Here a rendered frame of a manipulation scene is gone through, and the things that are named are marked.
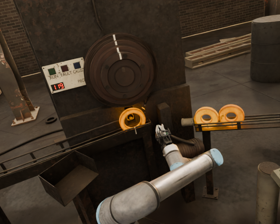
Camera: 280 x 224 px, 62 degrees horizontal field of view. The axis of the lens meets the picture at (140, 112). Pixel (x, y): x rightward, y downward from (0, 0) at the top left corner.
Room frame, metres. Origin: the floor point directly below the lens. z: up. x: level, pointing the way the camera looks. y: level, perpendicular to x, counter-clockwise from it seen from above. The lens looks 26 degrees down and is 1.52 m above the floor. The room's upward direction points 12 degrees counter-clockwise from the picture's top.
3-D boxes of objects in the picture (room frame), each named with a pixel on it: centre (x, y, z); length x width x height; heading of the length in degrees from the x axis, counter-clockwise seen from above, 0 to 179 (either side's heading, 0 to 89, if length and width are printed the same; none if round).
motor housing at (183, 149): (1.38, -0.28, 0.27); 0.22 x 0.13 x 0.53; 99
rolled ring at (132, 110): (1.47, 0.06, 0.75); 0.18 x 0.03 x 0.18; 98
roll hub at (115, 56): (1.36, 0.05, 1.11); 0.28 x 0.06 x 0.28; 99
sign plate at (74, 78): (1.51, 0.42, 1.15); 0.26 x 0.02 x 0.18; 99
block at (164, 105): (1.51, -0.17, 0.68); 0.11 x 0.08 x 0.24; 9
